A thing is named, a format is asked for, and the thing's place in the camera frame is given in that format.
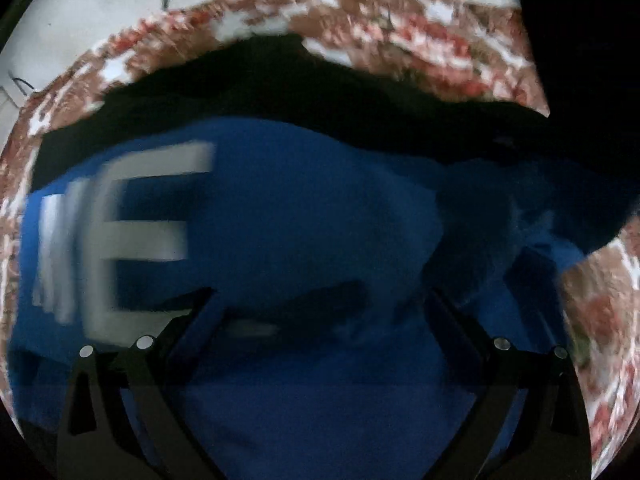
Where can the brown floral fleece blanket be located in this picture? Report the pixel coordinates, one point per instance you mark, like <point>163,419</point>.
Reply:
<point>455,50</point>

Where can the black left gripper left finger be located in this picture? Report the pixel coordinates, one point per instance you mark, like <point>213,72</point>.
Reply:
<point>119,419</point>

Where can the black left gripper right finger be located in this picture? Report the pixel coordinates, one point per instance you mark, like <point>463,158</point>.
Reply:
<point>528,419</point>

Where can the black and blue sweatshirt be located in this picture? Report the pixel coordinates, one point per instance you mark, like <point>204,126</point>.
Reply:
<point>316,201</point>

